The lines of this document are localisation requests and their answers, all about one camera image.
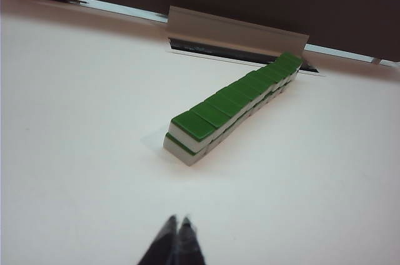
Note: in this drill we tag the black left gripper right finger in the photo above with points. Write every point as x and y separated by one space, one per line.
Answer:
189 246

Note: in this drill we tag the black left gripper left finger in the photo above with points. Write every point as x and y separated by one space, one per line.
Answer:
162 249

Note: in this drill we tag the beige tile rack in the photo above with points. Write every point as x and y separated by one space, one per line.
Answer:
234 32

